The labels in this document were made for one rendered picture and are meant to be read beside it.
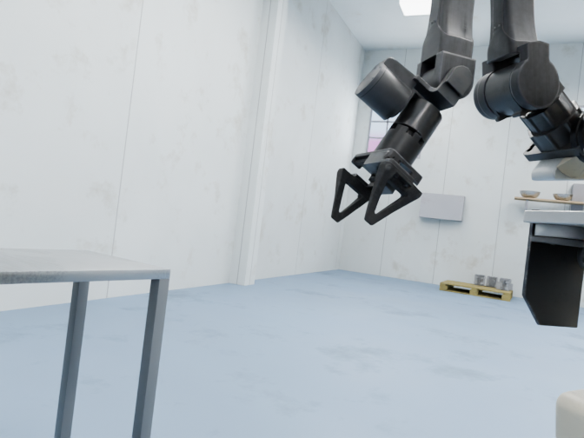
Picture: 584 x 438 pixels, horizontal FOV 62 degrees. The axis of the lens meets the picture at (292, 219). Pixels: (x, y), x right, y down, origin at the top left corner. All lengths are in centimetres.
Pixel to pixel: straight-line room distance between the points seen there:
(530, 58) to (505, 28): 7
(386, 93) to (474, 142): 1083
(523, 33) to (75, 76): 435
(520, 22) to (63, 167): 428
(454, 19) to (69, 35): 433
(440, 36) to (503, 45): 12
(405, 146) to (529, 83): 22
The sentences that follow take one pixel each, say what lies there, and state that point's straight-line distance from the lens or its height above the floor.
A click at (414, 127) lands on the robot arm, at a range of 72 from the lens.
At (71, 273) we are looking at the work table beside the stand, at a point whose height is 79.
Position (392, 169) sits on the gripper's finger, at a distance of 64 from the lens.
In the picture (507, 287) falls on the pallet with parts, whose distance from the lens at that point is 1043.
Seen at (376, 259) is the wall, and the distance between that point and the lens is 1162.
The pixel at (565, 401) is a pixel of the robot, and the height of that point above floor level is 79.
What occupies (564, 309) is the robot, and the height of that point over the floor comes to 91.
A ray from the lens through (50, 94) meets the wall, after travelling 471.
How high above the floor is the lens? 99
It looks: level
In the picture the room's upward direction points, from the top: 7 degrees clockwise
